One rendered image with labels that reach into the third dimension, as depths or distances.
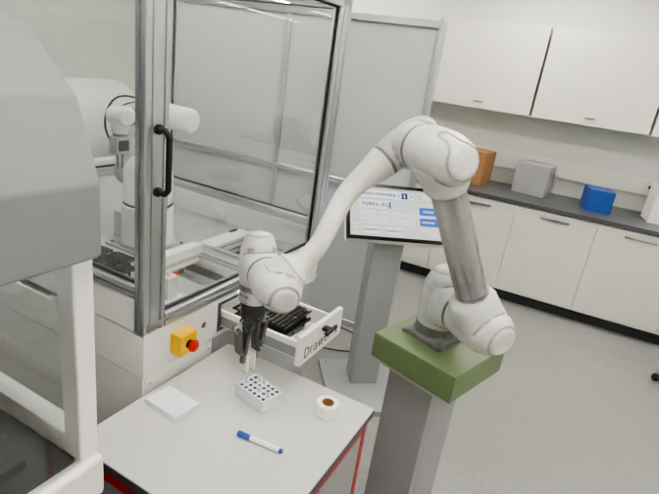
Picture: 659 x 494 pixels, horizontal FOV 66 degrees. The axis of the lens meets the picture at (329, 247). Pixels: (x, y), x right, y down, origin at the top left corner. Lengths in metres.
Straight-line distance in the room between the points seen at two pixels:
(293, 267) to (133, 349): 0.59
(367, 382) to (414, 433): 1.06
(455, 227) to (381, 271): 1.29
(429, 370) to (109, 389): 1.03
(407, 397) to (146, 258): 1.08
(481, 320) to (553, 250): 2.93
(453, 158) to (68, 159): 0.84
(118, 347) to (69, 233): 0.77
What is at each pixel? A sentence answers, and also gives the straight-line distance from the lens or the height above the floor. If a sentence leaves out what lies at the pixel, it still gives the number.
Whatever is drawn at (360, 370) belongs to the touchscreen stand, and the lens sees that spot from 2.98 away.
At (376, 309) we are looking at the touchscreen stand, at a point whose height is 0.52.
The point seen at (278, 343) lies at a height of 0.86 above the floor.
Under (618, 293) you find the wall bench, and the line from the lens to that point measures 4.61.
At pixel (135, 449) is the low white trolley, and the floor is 0.76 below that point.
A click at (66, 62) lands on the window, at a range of 1.60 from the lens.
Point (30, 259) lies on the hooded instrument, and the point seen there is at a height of 1.39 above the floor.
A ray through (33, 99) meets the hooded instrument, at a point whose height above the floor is 1.63.
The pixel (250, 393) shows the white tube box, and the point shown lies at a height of 0.80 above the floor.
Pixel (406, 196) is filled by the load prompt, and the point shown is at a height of 1.16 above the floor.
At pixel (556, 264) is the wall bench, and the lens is 4.53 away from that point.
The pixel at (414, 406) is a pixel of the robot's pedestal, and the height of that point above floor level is 0.61.
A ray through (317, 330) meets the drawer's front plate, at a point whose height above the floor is 0.91.
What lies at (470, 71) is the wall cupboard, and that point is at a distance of 4.78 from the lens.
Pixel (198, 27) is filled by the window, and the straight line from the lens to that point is 1.49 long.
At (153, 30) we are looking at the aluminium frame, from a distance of 1.36.
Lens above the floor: 1.75
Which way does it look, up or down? 20 degrees down
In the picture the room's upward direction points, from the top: 8 degrees clockwise
